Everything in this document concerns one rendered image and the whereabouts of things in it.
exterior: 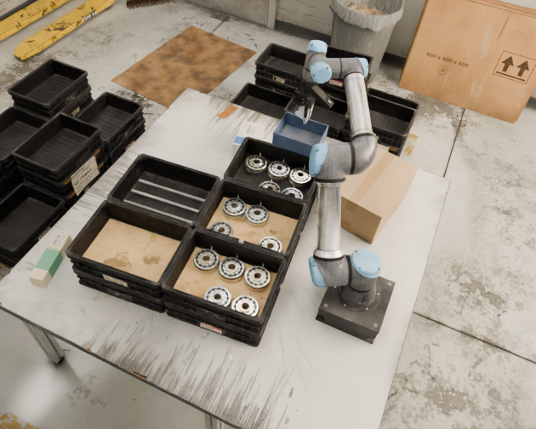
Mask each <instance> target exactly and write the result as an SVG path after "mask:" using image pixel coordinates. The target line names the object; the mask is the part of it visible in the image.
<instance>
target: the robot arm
mask: <svg viewBox="0 0 536 429"><path fill-rule="evenodd" d="M326 52H327V44H326V43H325V42H323V41H319V40H313V41H310V42H309V45H308V49H307V53H306V58H305V66H304V70H303V74H301V75H300V76H299V77H298V80H299V82H298V88H297V89H296V90H297V91H296V90H295V91H294V97H293V101H292V102H293V103H295V104H296V105H298V106H301V105H302V106H301V107H299V110H298V111H296V112H295V115H296V116H298V117H300V118H301V119H303V124H306V123H307V122H308V119H309V118H310V116H311V112H312V110H313V107H314V104H315V100H317V101H318V102H319V103H320V104H321V105H322V106H323V107H324V108H325V109H326V110H328V109H329V108H330V107H331V106H332V105H333V104H334V102H333V101H332V100H331V99H330V98H329V97H328V96H327V95H326V94H325V93H324V92H323V91H322V90H321V89H320V88H319V87H318V86H317V85H318V84H319V83H325V82H327V81H328V80H329V79H330V78H343V79H344V83H345V94H346V99H347V105H348V112H349V118H350V124H351V135H352V137H351V138H350V142H344V143H327V142H326V143H322V144H315V145H314V146H313V147H312V149H311V154H310V160H309V175H310V176H311V177H313V181H314V182H315V183H316V184H317V248H316V249H314V251H313V256H311V257H309V267H310V273H311V279H312V282H313V284H314V285H315V286H317V287H325V288H326V287H333V286H339V287H338V291H339V296H340V297H341V299H342V300H343V301H344V302H345V303H346V304H348V305H350V306H354V307H365V306H368V305H370V304H371V303H372V302H373V300H374V298H375V295H376V287H375V283H376V281H377V278H378V276H379V274H380V269H381V261H380V258H379V257H378V256H377V255H376V254H375V253H374V252H373V251H372V250H370V249H357V250H355V251H354V252H353V253H352V255H345V253H344V251H343V250H342V249H341V248H340V219H341V186H342V185H343V184H344V183H345V178H346V176H347V175H354V174H360V173H362V172H363V171H365V170H366V169H367V168H368V167H369V166H370V165H371V163H372V162H373V160H374V158H375V156H376V152H377V146H378V143H377V137H376V134H374V133H373V130H372V124H371V119H370V114H369V109H368V99H367V94H366V89H365V83H364V77H366V76H367V74H368V61H367V60H366V59H365V58H357V57H355V58H326ZM311 86H313V87H311Z"/></svg>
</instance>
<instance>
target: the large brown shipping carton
mask: <svg viewBox="0 0 536 429"><path fill-rule="evenodd" d="M418 168H419V167H418V166H416V165H414V164H412V163H410V162H408V161H406V160H404V159H402V158H400V157H398V156H395V155H393V154H391V153H389V152H387V151H385V150H383V149H381V148H379V147H377V152H376V156H375V158H374V160H373V162H372V163H371V165H370V166H369V167H368V168H367V169H366V170H365V171H363V172H362V173H360V174H354V175H347V176H346V178H345V183H344V184H343V185H342V186H341V219H340V227H341V228H343V229H345V230H346V231H348V232H350V233H351V234H353V235H355V236H357V237H359V238H360V239H362V240H364V241H365V242H367V243H370V244H372V243H373V241H374V240H375V238H376V237H377V236H378V235H379V233H380V232H381V230H382V229H383V228H384V226H385V224H386V223H387V222H388V220H389V219H390V217H391V216H392V215H393V214H394V212H395V211H396V209H397V207H398V206H399V205H400V203H401V202H402V200H403V199H404V198H405V197H406V195H407V193H408V190H409V188H410V186H411V184H412V182H413V178H414V176H415V175H416V173H417V170H418Z"/></svg>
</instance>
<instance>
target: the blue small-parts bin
mask: <svg viewBox="0 0 536 429"><path fill-rule="evenodd" d="M327 132H328V125H326V124H323V123H319V122H316V121H313V120H310V119H308V122H307V123H306V124H303V119H301V118H300V117H298V116H296V115H295V114H293V113H290V112H286V113H285V114H284V116H283V117H282V119H281V121H280V123H279V124H278V125H277V127H276V128H275V130H274V131H273V137H272V145H275V146H279V147H281V148H284V149H287V150H290V151H292V152H297V153H298V154H301V155H304V156H307V157H310V154H311V149H312V147H313V146H314V145H315V144H322V143H323V142H324V141H325V139H326V137H327Z"/></svg>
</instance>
